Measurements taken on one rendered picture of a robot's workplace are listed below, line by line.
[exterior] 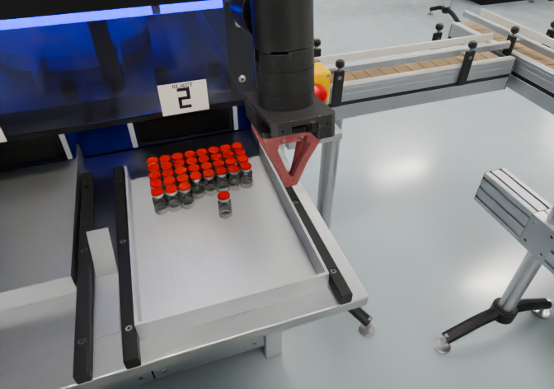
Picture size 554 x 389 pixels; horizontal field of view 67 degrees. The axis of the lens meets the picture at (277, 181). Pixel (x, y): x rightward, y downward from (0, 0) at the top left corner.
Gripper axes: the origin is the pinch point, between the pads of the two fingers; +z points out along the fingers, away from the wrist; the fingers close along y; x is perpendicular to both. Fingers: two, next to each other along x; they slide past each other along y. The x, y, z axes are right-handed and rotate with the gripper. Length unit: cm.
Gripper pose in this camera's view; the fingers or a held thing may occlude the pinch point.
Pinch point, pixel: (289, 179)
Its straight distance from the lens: 46.9
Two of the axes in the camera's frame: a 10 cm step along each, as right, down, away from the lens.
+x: -9.5, 2.1, -2.4
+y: -3.1, -4.7, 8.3
